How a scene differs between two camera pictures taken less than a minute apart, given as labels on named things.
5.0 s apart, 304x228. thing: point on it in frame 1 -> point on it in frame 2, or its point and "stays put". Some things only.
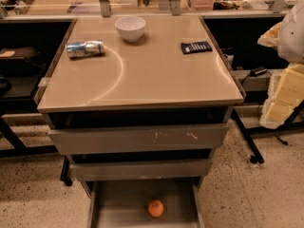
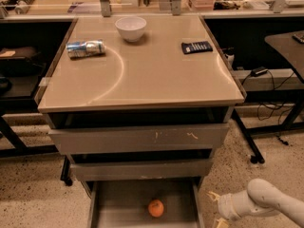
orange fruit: [156, 208] stays put
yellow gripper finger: [271, 37] -> [215, 197]
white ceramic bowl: [130, 28] stays put
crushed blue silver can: [76, 49] stays put
